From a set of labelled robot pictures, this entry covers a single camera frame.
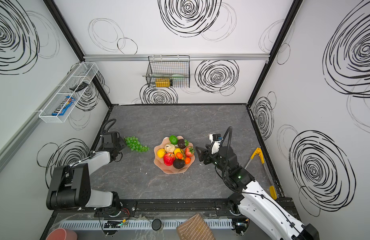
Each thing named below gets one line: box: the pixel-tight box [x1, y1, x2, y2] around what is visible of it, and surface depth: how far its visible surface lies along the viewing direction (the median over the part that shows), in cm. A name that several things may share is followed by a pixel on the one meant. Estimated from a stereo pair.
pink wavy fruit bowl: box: [154, 135, 196, 174], surface depth 88 cm
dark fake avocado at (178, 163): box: [173, 158, 186, 169], surface depth 84 cm
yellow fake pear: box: [157, 148, 166, 159], surface depth 88 cm
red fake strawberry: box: [185, 147, 195, 157], surface depth 87 cm
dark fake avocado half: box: [177, 138, 186, 149], surface depth 91 cm
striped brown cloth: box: [176, 212, 216, 240], surface depth 69 cm
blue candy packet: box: [51, 96, 76, 116], surface depth 72 cm
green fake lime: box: [169, 135, 179, 145], surface depth 93 cm
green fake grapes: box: [124, 136, 150, 153], surface depth 95 cm
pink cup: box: [45, 228, 78, 240], surface depth 61 cm
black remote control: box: [69, 81, 89, 92], surface depth 82 cm
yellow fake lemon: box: [173, 148, 182, 157], surface depth 91 cm
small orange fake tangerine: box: [176, 152, 183, 160], surface depth 86 cm
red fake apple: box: [163, 152, 176, 166], surface depth 86 cm
